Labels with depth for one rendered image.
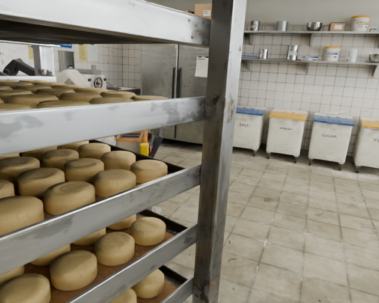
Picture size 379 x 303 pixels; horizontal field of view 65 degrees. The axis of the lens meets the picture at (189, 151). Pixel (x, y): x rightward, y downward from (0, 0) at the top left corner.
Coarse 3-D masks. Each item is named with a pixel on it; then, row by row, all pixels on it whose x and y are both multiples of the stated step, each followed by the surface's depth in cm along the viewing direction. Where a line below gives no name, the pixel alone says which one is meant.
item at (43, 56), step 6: (36, 48) 61; (42, 48) 61; (48, 48) 62; (36, 54) 62; (42, 54) 61; (48, 54) 62; (36, 60) 62; (42, 60) 61; (48, 60) 62; (36, 66) 62; (42, 66) 62; (48, 66) 63; (36, 72) 63; (42, 72) 62; (48, 72) 63; (54, 72) 64
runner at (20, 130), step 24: (0, 120) 20; (24, 120) 21; (48, 120) 22; (72, 120) 24; (96, 120) 25; (120, 120) 27; (144, 120) 30; (168, 120) 33; (192, 120) 36; (0, 144) 20; (24, 144) 21; (48, 144) 22
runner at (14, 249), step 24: (192, 168) 38; (120, 192) 30; (144, 192) 32; (168, 192) 35; (72, 216) 26; (96, 216) 28; (120, 216) 30; (0, 240) 21; (24, 240) 23; (48, 240) 24; (72, 240) 26; (0, 264) 22; (24, 264) 23
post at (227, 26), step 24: (216, 0) 34; (240, 0) 33; (216, 24) 34; (240, 24) 35; (216, 48) 35; (240, 48) 36; (216, 72) 36; (216, 96) 36; (216, 120) 37; (216, 144) 38; (216, 168) 38; (216, 192) 39; (216, 216) 40; (216, 240) 41; (216, 264) 43; (216, 288) 45
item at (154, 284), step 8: (152, 272) 46; (160, 272) 46; (144, 280) 44; (152, 280) 44; (160, 280) 44; (136, 288) 43; (144, 288) 43; (152, 288) 43; (160, 288) 44; (168, 288) 46; (176, 288) 46; (120, 296) 41; (128, 296) 41; (136, 296) 41; (144, 296) 43; (152, 296) 43; (160, 296) 44
